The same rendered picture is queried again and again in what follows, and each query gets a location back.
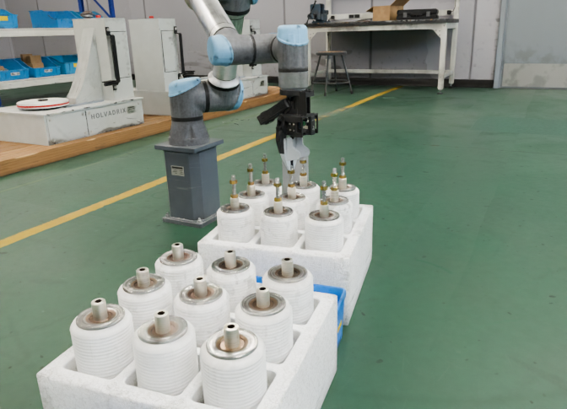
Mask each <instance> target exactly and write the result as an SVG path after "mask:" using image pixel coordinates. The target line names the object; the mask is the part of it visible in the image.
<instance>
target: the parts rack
mask: <svg viewBox="0 0 567 409"><path fill-rule="evenodd" d="M94 1H95V2H96V4H97V5H98V6H99V7H100V8H101V9H102V10H103V11H104V12H105V14H106V15H107V16H108V17H109V18H115V17H116V15H115V8H114V1H113V0H108V4H109V11H110V14H108V13H107V12H106V11H105V10H104V8H103V7H102V6H101V5H100V4H99V3H98V2H97V1H96V0H94ZM78 8H79V12H83V11H84V1H83V0H78ZM52 35H74V30H73V28H34V29H0V37H18V36H52ZM74 75H75V74H60V75H58V76H50V77H42V78H27V79H19V80H11V81H3V82H0V90H2V89H16V88H23V87H29V86H36V85H44V84H52V83H65V82H72V81H73V78H74Z"/></svg>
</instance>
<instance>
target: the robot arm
mask: <svg viewBox="0 0 567 409"><path fill-rule="evenodd" d="M184 1H185V3H186V5H187V6H188V7H189V8H190V9H192V10H193V11H194V13H195V14H196V16H197V18H198V20H199V22H200V24H201V25H202V27H203V29H204V31H205V33H206V35H207V36H208V43H207V51H208V59H209V61H210V62H211V64H213V71H212V72H210V73H209V75H208V80H203V81H201V79H200V78H199V77H192V78H182V79H178V80H175V81H173V82H171V83H170V84H169V98H170V114H171V127H170V135H169V138H168V139H169V145H172V146H182V147H185V146H197V145H202V144H205V143H208V142H209V141H210V140H209V134H208V131H207V128H206V126H205V124H204V121H203V113H206V112H215V111H230V110H237V109H238V108H240V106H241V104H242V102H243V99H244V93H243V91H244V86H243V83H242V81H241V80H240V78H239V76H238V75H237V67H238V65H245V64H265V63H278V86H279V88H280V90H279V91H280V95H286V96H287V98H285V99H283V100H281V101H279V102H278V103H277V104H276V105H274V106H272V107H271V108H269V109H268V110H265V111H263V112H262V113H261V114H260V115H259V116H258V117H257V119H258V121H259V123H260V125H264V124H265V125H267V124H270V123H272V122H273V121H275V120H274V119H276V118H278V119H277V126H276V144H277V147H278V152H279V153H280V155H281V158H282V160H283V162H284V164H285V166H286V168H287V169H288V170H291V165H293V169H294V167H295V165H296V162H297V159H300V158H302V157H306V156H309V154H310V150H309V149H308V148H307V147H306V146H305V145H304V144H303V136H304V135H314V134H316V133H318V113H315V112H313V113H312V112H311V96H314V90H308V89H307V87H308V43H309V39H308V32H307V27H306V26H305V25H303V24H291V25H279V27H278V33H269V34H254V35H243V34H242V29H243V23H244V16H246V15H247V14H248V13H249V12H250V7H251V5H254V4H256V3H257V2H258V0H184ZM315 119H316V128H315ZM288 135H289V136H290V137H287V136H288Z"/></svg>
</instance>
